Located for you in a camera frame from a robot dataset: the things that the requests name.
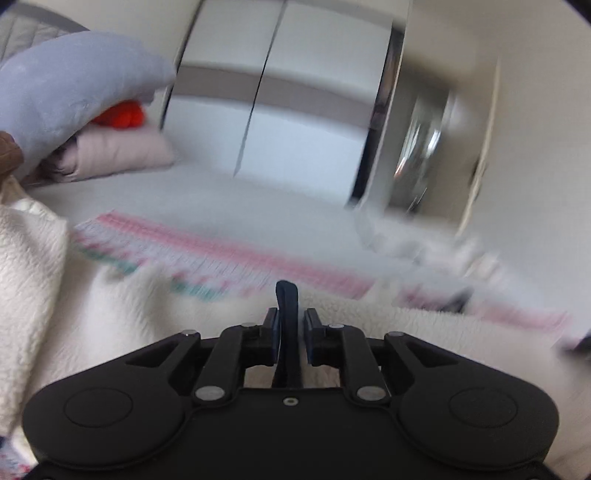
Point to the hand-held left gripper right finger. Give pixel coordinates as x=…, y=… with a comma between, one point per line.
x=309, y=332

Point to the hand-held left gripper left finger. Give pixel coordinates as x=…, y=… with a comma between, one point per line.
x=276, y=330

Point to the white fleece garment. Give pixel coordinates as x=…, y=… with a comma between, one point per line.
x=115, y=318

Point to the pink striped blanket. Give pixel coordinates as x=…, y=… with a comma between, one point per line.
x=221, y=258

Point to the white bed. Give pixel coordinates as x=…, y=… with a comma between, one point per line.
x=240, y=198

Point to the crumpled white cloth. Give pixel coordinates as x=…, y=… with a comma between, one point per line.
x=415, y=244

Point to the wardrobe mirror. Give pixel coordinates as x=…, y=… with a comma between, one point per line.
x=415, y=138

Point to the white wardrobe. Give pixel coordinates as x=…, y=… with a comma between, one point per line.
x=295, y=106

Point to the folded pale pink quilt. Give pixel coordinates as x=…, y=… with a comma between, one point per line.
x=115, y=152

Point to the orange plush toy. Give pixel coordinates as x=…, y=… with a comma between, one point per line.
x=121, y=115

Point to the brown plush toy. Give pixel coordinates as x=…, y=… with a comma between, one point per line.
x=8, y=154

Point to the light blue plush toy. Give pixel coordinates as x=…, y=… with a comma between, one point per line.
x=60, y=87

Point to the grey quilted headboard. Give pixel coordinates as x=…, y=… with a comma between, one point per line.
x=32, y=30

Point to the cream door frame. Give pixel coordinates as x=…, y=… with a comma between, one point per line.
x=485, y=152

